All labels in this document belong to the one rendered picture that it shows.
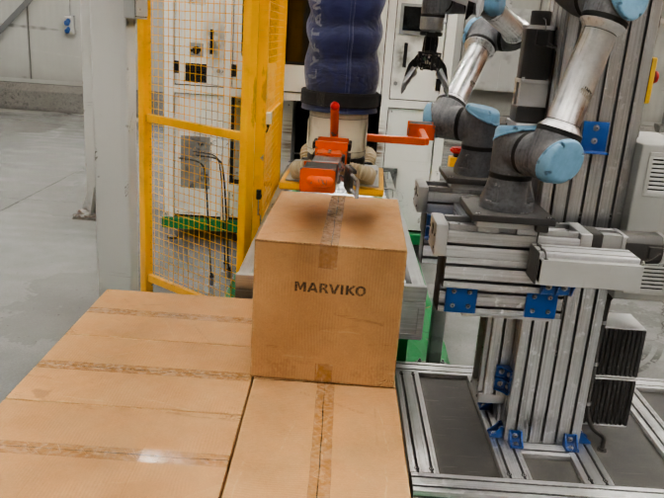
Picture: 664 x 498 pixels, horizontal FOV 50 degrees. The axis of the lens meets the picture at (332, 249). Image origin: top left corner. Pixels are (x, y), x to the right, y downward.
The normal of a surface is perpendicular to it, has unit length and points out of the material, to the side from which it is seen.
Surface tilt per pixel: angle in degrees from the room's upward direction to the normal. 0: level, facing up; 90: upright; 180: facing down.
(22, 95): 90
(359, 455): 0
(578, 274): 90
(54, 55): 90
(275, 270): 90
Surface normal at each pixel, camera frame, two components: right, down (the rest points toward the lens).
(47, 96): -0.02, 0.29
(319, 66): -0.59, -0.07
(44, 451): 0.07, -0.95
